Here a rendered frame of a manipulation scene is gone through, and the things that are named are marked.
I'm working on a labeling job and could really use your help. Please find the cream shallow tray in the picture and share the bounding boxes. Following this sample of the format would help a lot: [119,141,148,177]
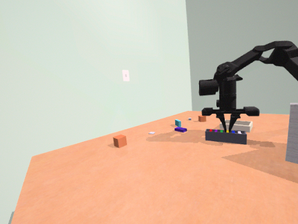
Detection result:
[220,120,253,133]

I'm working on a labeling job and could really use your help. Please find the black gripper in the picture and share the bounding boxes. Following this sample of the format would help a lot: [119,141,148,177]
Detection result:
[201,93,260,133]

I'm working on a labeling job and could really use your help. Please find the small purple block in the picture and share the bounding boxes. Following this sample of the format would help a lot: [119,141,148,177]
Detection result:
[175,127,187,133]

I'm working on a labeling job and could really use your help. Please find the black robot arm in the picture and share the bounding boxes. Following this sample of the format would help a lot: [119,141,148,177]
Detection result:
[199,41,298,96]

